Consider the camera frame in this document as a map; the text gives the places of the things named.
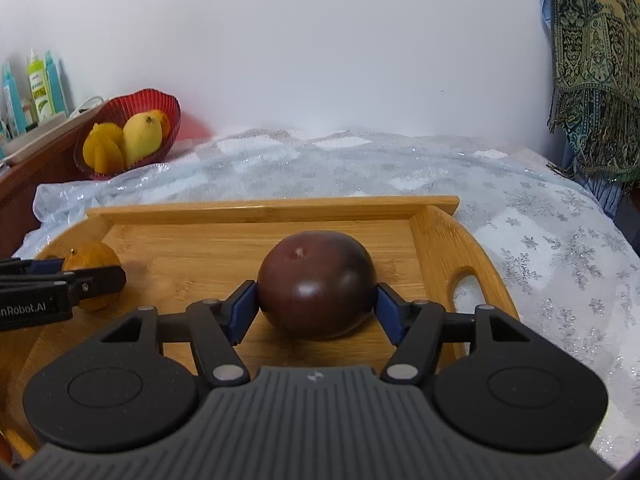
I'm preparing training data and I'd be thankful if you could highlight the silver snowflake tablecloth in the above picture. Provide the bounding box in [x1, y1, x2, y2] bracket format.
[12, 127, 640, 466]

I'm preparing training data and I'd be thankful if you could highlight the orange in bowl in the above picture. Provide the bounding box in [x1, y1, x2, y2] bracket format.
[147, 109, 172, 143]

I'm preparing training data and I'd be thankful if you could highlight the wooden tray with handles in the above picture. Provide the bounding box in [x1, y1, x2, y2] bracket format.
[0, 195, 521, 461]

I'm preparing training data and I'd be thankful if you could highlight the brown wooden cabinet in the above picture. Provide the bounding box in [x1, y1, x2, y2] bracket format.
[0, 105, 108, 258]

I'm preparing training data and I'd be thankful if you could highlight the yellow starfruit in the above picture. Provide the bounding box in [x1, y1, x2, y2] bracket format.
[82, 122, 126, 173]

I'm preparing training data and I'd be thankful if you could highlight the red plastic fruit bowl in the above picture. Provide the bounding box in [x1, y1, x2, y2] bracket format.
[74, 88, 182, 181]

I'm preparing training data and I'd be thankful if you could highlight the green patterned fringed shawl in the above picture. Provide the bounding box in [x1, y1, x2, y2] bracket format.
[547, 0, 640, 183]

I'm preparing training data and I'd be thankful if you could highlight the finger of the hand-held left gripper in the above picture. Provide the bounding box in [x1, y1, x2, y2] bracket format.
[0, 258, 66, 277]
[60, 266, 127, 307]

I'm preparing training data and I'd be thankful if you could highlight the dark purple round fruit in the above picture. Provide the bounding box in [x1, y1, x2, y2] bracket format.
[256, 230, 378, 342]

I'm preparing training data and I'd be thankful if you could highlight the yellow mango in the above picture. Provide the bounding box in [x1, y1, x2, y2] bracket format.
[122, 114, 164, 166]

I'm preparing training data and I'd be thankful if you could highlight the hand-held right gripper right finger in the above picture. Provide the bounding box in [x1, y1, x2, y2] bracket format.
[372, 282, 526, 388]

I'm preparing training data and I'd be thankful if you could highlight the small tangerine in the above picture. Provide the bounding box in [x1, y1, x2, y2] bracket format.
[61, 241, 122, 312]

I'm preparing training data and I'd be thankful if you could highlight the white rectangular tray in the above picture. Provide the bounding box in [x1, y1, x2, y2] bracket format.
[0, 112, 68, 166]

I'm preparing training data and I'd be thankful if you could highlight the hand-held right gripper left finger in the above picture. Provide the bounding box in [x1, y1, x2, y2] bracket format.
[100, 280, 261, 388]

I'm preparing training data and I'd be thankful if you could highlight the green and white bottle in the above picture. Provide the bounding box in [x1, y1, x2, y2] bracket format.
[26, 49, 53, 122]

